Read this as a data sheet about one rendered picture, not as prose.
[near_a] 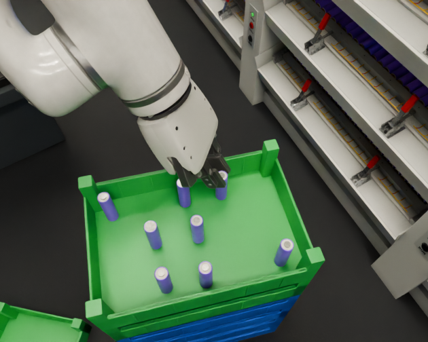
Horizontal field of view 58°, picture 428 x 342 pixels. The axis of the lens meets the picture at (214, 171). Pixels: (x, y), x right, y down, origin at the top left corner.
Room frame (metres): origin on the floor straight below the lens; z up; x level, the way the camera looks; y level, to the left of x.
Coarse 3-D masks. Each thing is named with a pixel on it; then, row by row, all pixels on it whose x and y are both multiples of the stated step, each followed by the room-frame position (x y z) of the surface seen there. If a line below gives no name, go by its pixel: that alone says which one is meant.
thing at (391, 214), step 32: (256, 64) 0.86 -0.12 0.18; (288, 64) 0.85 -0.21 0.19; (288, 96) 0.75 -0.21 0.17; (320, 96) 0.71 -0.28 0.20; (320, 128) 0.63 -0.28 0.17; (352, 128) 0.60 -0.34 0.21; (352, 160) 0.53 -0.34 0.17; (384, 160) 0.50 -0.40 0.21; (352, 192) 0.46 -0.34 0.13; (384, 192) 0.44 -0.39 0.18; (416, 192) 0.42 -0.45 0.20; (384, 224) 0.36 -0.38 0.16
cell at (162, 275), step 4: (160, 268) 0.16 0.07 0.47; (164, 268) 0.16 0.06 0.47; (156, 272) 0.16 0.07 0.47; (160, 272) 0.15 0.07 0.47; (164, 272) 0.16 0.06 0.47; (156, 276) 0.15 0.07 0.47; (160, 276) 0.15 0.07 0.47; (164, 276) 0.15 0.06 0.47; (168, 276) 0.15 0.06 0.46; (156, 280) 0.15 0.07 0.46; (160, 280) 0.15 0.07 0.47; (164, 280) 0.15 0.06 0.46; (168, 280) 0.15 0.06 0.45; (160, 284) 0.15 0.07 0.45; (164, 284) 0.15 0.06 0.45; (168, 284) 0.15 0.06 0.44; (172, 284) 0.15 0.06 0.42; (160, 288) 0.15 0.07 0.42; (164, 288) 0.15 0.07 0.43; (168, 288) 0.15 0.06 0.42; (172, 288) 0.15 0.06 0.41; (164, 292) 0.15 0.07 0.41; (168, 292) 0.15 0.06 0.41
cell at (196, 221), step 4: (192, 216) 0.23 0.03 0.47; (196, 216) 0.23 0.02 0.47; (200, 216) 0.23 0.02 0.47; (192, 220) 0.23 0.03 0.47; (196, 220) 0.23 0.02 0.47; (200, 220) 0.23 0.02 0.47; (192, 224) 0.22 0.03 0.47; (196, 224) 0.22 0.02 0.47; (200, 224) 0.22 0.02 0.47; (192, 228) 0.22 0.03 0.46; (196, 228) 0.22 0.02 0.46; (200, 228) 0.22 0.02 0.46; (192, 232) 0.22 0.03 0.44; (196, 232) 0.22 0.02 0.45; (200, 232) 0.22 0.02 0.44; (192, 236) 0.22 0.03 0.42; (196, 236) 0.22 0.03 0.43; (200, 236) 0.22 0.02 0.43; (196, 240) 0.22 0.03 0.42; (200, 240) 0.22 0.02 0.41
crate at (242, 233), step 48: (96, 192) 0.28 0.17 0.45; (144, 192) 0.31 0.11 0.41; (192, 192) 0.31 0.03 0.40; (240, 192) 0.31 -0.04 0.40; (288, 192) 0.28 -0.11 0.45; (96, 240) 0.22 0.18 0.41; (144, 240) 0.22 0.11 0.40; (192, 240) 0.22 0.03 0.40; (240, 240) 0.22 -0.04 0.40; (96, 288) 0.15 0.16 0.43; (144, 288) 0.15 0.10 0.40; (192, 288) 0.15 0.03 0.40; (240, 288) 0.14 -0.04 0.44
